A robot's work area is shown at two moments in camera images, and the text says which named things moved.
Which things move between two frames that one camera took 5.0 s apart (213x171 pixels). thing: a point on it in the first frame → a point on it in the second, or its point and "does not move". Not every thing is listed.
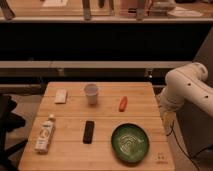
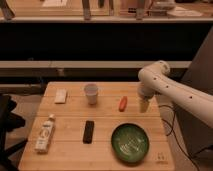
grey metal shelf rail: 94,64 does not move
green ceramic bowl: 130,143 does not move
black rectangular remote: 88,132 does not move
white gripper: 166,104 → 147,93
